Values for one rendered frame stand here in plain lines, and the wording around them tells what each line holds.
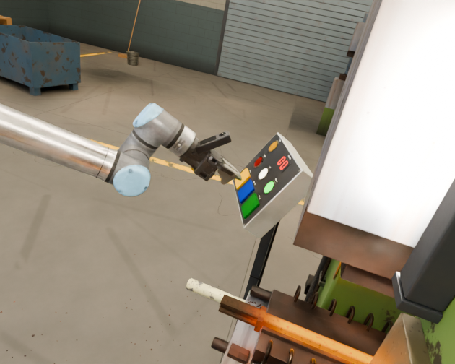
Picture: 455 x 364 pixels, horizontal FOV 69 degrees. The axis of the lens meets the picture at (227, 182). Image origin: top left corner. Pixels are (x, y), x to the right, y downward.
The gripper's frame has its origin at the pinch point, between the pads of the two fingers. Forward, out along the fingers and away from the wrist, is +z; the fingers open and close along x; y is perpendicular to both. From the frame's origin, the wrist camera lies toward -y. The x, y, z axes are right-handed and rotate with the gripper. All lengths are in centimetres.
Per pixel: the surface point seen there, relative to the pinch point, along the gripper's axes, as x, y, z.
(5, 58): -419, 195, -191
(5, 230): -99, 161, -54
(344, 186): 60, -26, -15
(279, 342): 52, 9, 10
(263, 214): 7.2, 3.8, 12.4
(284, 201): 7.2, -4.1, 14.5
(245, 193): -7.8, 7.0, 10.3
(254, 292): 33.3, 13.9, 11.7
